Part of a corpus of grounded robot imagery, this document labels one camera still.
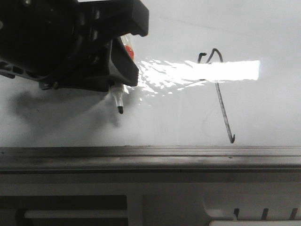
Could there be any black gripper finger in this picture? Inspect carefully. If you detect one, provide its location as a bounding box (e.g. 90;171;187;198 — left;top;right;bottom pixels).
109;37;139;87
94;0;150;39

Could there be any white plastic housing below board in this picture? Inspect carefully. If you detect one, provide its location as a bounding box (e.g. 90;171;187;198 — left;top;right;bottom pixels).
0;170;301;226

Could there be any red magnet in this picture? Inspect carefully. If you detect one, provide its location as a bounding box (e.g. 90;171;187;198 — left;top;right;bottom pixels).
120;35;135;60

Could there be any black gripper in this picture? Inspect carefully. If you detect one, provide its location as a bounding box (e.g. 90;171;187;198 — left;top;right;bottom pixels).
0;0;113;91

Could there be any white black whiteboard marker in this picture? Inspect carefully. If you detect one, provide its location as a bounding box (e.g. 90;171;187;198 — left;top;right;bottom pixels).
109;83;125;114

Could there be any white whiteboard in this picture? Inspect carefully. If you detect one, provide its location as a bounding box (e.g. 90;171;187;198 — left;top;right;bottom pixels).
0;0;301;147

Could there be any metal whiteboard tray rail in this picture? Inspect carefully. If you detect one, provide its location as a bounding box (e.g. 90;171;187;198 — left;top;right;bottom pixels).
0;146;301;173

